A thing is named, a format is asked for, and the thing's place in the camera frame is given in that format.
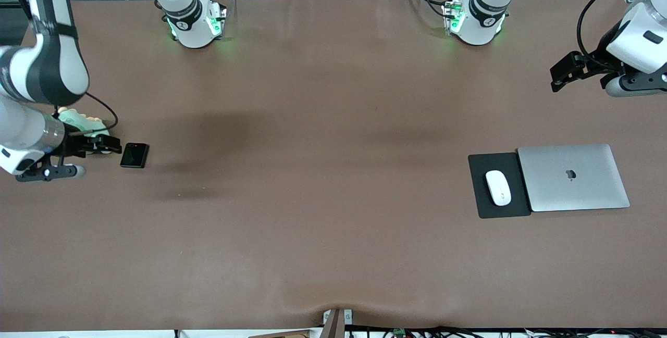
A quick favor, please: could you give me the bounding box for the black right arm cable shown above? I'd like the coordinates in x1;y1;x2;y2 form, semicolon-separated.
10;0;119;138

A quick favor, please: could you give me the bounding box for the brown table cover mat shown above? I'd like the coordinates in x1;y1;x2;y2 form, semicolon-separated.
0;0;667;331

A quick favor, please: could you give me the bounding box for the green dinosaur plush toy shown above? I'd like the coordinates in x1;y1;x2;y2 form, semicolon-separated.
56;107;113;155

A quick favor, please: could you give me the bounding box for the white computer mouse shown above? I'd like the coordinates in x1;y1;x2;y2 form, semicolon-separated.
485;170;512;207

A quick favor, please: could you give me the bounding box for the black mouse pad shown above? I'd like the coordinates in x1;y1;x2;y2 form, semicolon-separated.
467;152;532;219

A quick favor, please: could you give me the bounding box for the metal and wood bracket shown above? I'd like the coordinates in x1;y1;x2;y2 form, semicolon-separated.
322;308;353;338

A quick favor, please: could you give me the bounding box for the black flip phone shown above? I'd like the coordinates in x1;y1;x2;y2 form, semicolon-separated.
120;143;150;169

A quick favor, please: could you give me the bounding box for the silver closed laptop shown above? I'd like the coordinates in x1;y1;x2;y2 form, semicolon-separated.
517;144;631;212

